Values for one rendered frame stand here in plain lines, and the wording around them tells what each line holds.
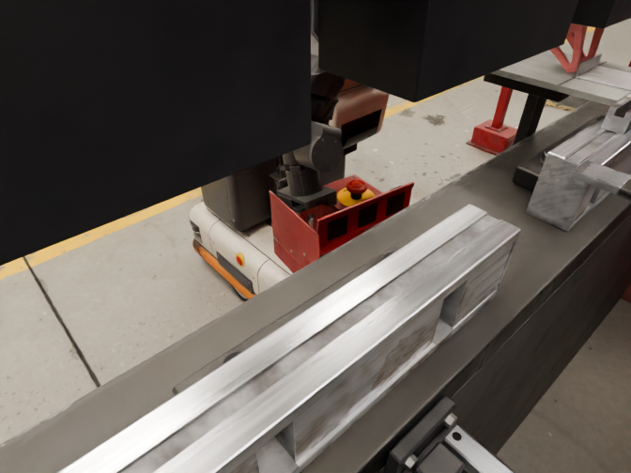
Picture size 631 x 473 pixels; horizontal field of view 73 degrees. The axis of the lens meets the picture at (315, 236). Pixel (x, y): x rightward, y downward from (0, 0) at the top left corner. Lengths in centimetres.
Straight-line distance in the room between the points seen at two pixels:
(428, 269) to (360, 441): 15
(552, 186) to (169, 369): 51
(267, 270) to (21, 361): 89
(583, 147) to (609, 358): 122
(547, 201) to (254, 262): 101
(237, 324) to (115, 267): 155
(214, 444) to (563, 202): 51
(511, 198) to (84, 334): 148
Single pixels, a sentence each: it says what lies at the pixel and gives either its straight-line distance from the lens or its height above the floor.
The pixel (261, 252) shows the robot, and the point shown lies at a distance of 146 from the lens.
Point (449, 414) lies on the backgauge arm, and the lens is 43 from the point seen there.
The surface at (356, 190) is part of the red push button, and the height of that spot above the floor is 81.
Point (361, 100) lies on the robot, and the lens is 122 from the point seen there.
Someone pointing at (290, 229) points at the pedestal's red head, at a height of 77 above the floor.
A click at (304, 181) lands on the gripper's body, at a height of 85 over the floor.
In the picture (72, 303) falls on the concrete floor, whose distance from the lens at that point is 191.
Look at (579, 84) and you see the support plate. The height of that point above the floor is 100.
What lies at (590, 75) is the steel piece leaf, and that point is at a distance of 84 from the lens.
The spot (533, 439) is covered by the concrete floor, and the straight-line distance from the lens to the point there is 150.
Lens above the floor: 122
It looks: 38 degrees down
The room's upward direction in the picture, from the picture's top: straight up
